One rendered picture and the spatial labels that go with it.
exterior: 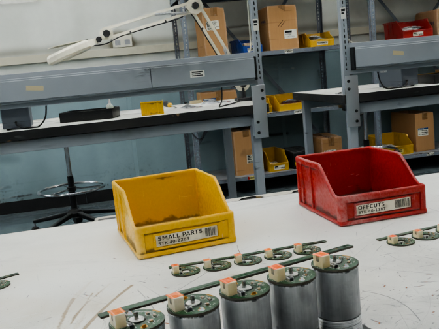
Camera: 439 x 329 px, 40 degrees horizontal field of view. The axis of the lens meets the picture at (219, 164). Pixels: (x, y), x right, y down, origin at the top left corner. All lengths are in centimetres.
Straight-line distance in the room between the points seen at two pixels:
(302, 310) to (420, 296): 16
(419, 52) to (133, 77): 131
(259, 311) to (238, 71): 237
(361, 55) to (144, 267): 236
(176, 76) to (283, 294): 231
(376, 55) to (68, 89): 137
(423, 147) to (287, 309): 471
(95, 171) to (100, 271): 417
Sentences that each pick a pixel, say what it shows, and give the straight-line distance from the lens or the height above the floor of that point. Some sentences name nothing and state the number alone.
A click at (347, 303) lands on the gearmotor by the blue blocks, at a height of 79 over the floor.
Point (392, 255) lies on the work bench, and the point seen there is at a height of 75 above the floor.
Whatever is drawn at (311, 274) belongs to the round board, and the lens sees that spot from 31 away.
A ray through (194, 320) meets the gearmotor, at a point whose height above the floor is 81.
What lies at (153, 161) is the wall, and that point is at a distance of 475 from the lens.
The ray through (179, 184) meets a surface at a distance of 69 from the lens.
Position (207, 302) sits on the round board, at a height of 81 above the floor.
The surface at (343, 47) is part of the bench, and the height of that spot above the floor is 96.
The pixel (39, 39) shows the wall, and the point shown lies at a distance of 471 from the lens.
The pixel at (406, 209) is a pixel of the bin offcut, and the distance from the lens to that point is 66.
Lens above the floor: 92
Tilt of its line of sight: 9 degrees down
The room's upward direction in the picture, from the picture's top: 6 degrees counter-clockwise
